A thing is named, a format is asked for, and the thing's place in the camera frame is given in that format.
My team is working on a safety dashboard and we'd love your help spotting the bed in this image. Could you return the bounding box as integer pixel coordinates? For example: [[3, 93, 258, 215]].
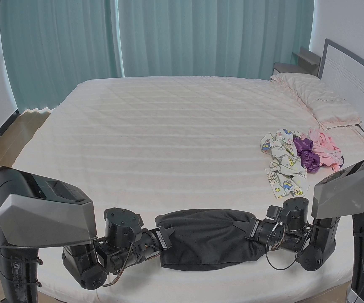
[[0, 38, 364, 299]]

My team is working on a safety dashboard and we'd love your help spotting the black T-shirt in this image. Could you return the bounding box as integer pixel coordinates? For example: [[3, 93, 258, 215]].
[[154, 209, 266, 271]]

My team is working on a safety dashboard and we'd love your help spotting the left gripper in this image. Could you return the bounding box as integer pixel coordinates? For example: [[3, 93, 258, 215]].
[[141, 226, 174, 255]]

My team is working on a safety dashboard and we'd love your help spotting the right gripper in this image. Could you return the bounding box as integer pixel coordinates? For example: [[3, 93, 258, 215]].
[[244, 217, 278, 244]]

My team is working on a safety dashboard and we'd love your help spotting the purple garment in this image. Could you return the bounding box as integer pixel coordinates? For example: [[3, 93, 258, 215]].
[[293, 137, 322, 173]]

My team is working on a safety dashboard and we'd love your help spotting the blue-green curtain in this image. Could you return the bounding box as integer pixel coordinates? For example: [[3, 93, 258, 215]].
[[117, 0, 315, 78], [0, 0, 126, 111]]

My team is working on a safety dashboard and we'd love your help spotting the cream pillow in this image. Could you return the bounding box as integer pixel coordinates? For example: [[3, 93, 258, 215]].
[[270, 72, 363, 131]]

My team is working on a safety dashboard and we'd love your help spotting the white printed garment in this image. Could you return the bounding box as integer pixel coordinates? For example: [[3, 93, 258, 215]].
[[259, 128, 310, 199]]

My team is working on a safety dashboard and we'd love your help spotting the grey bedside table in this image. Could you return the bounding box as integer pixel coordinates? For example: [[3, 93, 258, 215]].
[[273, 46, 321, 75]]

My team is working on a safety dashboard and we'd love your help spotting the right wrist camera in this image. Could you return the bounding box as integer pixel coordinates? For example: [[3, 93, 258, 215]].
[[266, 205, 282, 222]]

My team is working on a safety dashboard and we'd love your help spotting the black cable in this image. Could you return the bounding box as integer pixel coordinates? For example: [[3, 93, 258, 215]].
[[101, 254, 133, 287], [265, 244, 300, 271]]

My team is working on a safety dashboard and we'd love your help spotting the pink garment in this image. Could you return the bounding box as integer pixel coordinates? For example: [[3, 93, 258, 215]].
[[308, 128, 345, 172]]

